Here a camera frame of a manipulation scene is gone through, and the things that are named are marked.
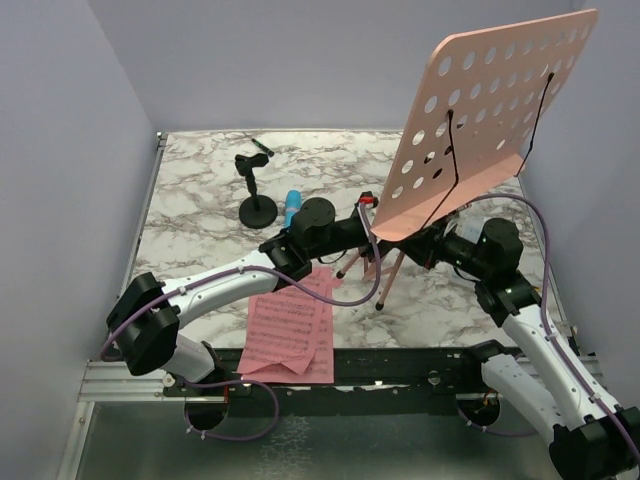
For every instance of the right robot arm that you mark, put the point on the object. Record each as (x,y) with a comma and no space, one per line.
(588,433)

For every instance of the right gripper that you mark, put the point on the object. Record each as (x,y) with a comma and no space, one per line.
(425,247)

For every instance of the aluminium rail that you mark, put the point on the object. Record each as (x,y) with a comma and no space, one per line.
(111,382)

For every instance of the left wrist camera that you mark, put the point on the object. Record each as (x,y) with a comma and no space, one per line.
(365,200)

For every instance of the pink sheet music pages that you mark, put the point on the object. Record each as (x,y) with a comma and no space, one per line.
(289,339)

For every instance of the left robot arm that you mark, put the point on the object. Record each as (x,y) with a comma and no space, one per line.
(145,323)

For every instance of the black microphone stand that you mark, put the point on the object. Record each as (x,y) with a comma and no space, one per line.
(257,211)

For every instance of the pink music stand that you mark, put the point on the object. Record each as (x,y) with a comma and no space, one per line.
(480,98)

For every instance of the green black pen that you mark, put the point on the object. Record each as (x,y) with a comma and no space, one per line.
(266,150)

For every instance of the blue toy microphone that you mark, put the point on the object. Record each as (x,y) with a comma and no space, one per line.
(292,205)

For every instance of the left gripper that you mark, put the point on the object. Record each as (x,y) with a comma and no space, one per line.
(368,249)

